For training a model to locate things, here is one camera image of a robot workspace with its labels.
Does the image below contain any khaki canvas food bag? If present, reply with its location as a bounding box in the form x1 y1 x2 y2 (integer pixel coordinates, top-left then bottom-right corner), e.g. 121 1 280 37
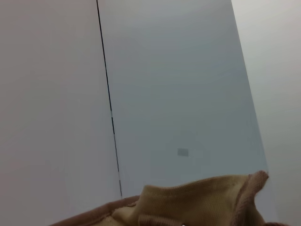
49 170 301 226

